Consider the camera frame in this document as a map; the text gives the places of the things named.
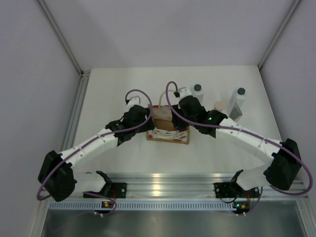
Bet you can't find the small white bottle grey cap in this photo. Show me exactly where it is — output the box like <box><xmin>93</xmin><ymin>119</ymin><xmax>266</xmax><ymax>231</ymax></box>
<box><xmin>191</xmin><ymin>84</ymin><xmax>204</xmax><ymax>103</ymax></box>

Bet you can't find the patterned canvas bag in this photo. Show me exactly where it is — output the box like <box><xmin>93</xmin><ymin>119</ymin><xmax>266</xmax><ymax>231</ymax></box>
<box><xmin>146</xmin><ymin>92</ymin><xmax>190</xmax><ymax>145</ymax></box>

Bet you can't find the grey pump bottle beige top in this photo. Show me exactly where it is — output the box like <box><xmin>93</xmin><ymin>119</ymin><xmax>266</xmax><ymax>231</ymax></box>
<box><xmin>214</xmin><ymin>101</ymin><xmax>226</xmax><ymax>112</ymax></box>

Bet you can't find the large white bottle grey cap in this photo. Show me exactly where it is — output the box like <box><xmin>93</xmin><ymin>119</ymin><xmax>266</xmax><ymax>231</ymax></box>
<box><xmin>227</xmin><ymin>87</ymin><xmax>246</xmax><ymax>115</ymax></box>

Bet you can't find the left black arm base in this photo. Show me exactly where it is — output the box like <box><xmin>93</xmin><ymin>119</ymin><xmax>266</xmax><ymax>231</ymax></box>
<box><xmin>107</xmin><ymin>183</ymin><xmax>127</xmax><ymax>199</ymax></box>

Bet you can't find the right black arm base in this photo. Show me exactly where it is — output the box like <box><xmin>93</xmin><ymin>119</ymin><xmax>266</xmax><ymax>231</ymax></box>
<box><xmin>214</xmin><ymin>182</ymin><xmax>250</xmax><ymax>198</ymax></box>

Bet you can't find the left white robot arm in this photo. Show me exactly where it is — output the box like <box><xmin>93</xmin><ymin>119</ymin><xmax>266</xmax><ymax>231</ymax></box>
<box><xmin>38</xmin><ymin>105</ymin><xmax>154</xmax><ymax>202</ymax></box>

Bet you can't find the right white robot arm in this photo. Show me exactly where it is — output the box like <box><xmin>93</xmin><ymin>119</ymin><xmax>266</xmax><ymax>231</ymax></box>
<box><xmin>171</xmin><ymin>95</ymin><xmax>302</xmax><ymax>196</ymax></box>

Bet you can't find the orange bottle blue cap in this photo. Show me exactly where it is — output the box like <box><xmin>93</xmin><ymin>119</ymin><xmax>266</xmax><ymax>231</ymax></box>
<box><xmin>174</xmin><ymin>126</ymin><xmax>187</xmax><ymax>131</ymax></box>

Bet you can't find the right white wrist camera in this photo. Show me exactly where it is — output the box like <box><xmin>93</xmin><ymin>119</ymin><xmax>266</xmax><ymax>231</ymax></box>
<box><xmin>178</xmin><ymin>87</ymin><xmax>192</xmax><ymax>100</ymax></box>

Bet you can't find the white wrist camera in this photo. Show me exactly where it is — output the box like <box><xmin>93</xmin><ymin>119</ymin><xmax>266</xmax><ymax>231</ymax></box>
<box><xmin>178</xmin><ymin>87</ymin><xmax>192</xmax><ymax>100</ymax></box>
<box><xmin>125</xmin><ymin>96</ymin><xmax>141</xmax><ymax>107</ymax></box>

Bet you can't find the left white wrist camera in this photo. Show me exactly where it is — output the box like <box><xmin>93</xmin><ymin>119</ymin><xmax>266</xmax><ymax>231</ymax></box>
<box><xmin>125</xmin><ymin>96</ymin><xmax>141</xmax><ymax>107</ymax></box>

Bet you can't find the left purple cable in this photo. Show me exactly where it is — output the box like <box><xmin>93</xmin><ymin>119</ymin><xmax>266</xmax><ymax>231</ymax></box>
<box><xmin>36</xmin><ymin>88</ymin><xmax>153</xmax><ymax>218</ymax></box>

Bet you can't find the left aluminium frame post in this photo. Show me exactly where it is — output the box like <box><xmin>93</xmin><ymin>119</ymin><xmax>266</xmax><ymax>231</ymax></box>
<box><xmin>35</xmin><ymin>0</ymin><xmax>83</xmax><ymax>76</ymax></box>

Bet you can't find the aluminium frame post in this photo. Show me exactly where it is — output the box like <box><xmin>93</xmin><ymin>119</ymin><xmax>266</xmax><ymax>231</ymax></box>
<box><xmin>35</xmin><ymin>0</ymin><xmax>83</xmax><ymax>76</ymax></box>
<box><xmin>257</xmin><ymin>0</ymin><xmax>303</xmax><ymax>71</ymax></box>

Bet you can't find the aluminium mounting rail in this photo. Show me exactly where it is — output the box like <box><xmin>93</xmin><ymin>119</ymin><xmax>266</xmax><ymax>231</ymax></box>
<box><xmin>38</xmin><ymin>172</ymin><xmax>309</xmax><ymax>200</ymax></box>

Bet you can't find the white slotted cable duct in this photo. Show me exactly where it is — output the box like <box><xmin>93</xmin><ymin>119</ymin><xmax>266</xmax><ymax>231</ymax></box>
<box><xmin>49</xmin><ymin>200</ymin><xmax>236</xmax><ymax>211</ymax></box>

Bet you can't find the right aluminium frame post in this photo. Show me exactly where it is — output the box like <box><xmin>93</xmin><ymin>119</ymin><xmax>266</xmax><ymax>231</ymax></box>
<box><xmin>257</xmin><ymin>0</ymin><xmax>303</xmax><ymax>71</ymax></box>

